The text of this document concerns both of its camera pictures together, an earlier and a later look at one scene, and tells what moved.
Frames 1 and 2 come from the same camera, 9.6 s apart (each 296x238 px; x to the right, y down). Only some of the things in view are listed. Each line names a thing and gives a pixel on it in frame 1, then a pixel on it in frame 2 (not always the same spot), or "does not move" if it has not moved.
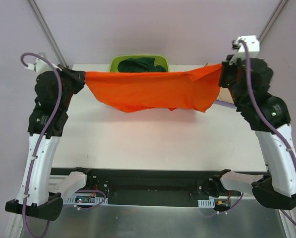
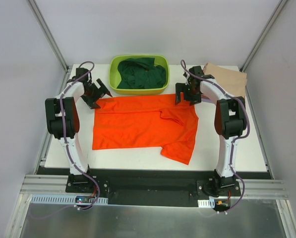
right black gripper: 227,72 -> 187,93
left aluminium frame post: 48,32 does not move
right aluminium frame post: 268,25 does not move
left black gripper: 73,78 -> 93,93
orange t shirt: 199,89 -> 147,121
